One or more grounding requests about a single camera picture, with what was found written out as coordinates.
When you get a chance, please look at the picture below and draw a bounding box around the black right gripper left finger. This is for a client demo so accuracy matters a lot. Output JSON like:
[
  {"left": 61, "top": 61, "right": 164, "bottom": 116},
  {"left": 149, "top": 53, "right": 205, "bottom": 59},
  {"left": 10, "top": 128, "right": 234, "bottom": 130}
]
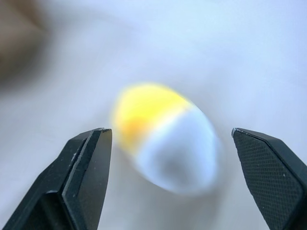
[{"left": 2, "top": 127, "right": 113, "bottom": 230}]

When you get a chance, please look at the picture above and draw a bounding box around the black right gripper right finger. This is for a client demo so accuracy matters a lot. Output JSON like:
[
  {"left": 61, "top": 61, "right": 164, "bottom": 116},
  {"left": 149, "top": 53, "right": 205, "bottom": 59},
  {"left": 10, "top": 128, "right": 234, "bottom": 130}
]
[{"left": 231, "top": 127, "right": 307, "bottom": 230}]

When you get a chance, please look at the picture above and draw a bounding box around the brown paper bag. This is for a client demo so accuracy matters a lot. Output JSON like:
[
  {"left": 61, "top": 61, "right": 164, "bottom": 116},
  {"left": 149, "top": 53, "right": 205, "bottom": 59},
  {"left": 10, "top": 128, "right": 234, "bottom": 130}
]
[{"left": 0, "top": 0, "right": 52, "bottom": 87}]

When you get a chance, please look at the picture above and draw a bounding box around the yellow and white capsule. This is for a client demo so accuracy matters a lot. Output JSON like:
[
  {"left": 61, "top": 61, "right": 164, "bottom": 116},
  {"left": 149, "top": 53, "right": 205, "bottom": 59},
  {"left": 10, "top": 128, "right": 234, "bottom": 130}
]
[{"left": 110, "top": 82, "right": 223, "bottom": 194}]

